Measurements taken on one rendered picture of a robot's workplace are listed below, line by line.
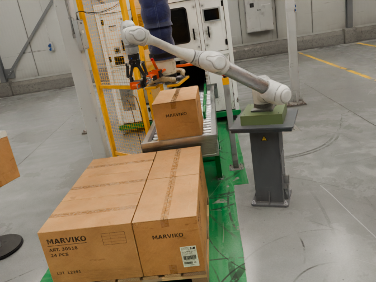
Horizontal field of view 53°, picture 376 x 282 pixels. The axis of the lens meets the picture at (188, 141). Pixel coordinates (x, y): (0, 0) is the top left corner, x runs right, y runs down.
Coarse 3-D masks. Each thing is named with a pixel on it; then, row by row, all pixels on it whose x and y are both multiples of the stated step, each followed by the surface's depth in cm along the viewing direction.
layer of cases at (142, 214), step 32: (96, 160) 339; (128, 160) 327; (160, 160) 315; (192, 160) 304; (96, 192) 273; (128, 192) 265; (160, 192) 257; (192, 192) 249; (64, 224) 235; (96, 224) 229; (128, 224) 225; (160, 224) 224; (192, 224) 223; (64, 256) 236; (96, 256) 234; (128, 256) 233; (160, 256) 232; (192, 256) 230
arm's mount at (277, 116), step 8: (248, 104) 328; (248, 112) 305; (256, 112) 301; (264, 112) 298; (272, 112) 294; (280, 112) 291; (248, 120) 298; (256, 120) 296; (264, 120) 294; (272, 120) 292; (280, 120) 290
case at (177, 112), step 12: (168, 96) 357; (180, 96) 349; (192, 96) 340; (156, 108) 336; (168, 108) 335; (180, 108) 334; (192, 108) 333; (156, 120) 340; (168, 120) 339; (180, 120) 338; (192, 120) 337; (168, 132) 343; (180, 132) 342; (192, 132) 341
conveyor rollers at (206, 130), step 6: (210, 108) 453; (210, 114) 427; (204, 120) 404; (210, 120) 402; (204, 126) 386; (210, 126) 385; (156, 132) 391; (204, 132) 369; (210, 132) 368; (156, 138) 373
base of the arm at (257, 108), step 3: (255, 105) 304; (258, 105) 301; (261, 105) 300; (264, 105) 299; (267, 105) 300; (270, 105) 301; (273, 105) 304; (255, 108) 305; (258, 108) 302; (261, 108) 301; (264, 108) 300; (267, 108) 300; (270, 108) 299; (273, 108) 302; (252, 111) 303; (255, 111) 303; (258, 111) 302; (261, 111) 301; (264, 111) 300; (270, 111) 298
